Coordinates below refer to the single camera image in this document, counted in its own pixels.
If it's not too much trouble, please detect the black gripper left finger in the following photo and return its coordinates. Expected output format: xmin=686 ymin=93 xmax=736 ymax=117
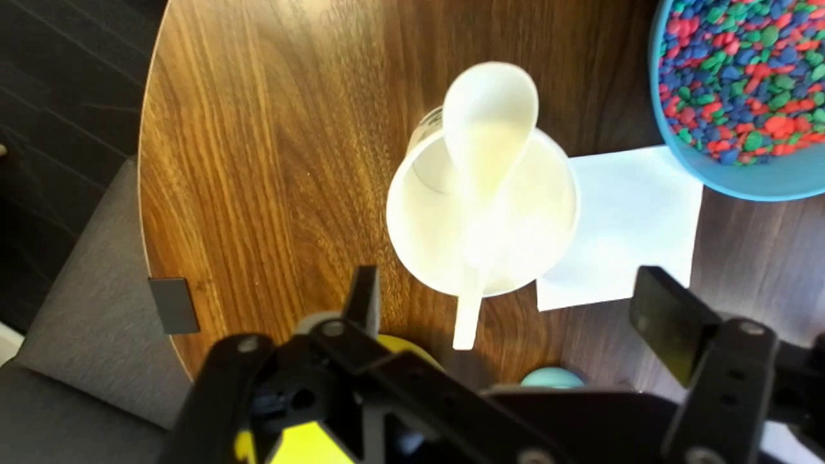
xmin=163 ymin=264 xmax=556 ymax=464

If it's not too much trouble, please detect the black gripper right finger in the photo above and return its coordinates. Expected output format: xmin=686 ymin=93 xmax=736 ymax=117
xmin=628 ymin=265 xmax=825 ymax=464

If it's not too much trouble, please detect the white mug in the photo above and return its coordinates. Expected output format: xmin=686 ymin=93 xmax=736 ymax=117
xmin=384 ymin=104 xmax=583 ymax=303

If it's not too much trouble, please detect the white plastic spoon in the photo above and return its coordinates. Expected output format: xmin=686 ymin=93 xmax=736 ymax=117
xmin=439 ymin=59 xmax=540 ymax=354

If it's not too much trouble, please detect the white paper napkin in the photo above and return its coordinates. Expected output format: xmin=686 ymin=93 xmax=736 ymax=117
xmin=536 ymin=144 xmax=707 ymax=316

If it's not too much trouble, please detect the black table edge tab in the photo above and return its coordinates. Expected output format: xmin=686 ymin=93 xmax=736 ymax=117
xmin=147 ymin=276 xmax=201 ymax=338

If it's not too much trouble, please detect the blue bowl of colourful beads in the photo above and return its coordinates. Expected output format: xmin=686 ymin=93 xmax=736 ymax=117
xmin=647 ymin=0 xmax=825 ymax=205

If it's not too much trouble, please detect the dark grey chair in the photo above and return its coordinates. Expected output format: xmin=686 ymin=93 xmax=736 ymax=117
xmin=0 ymin=157 xmax=195 ymax=464

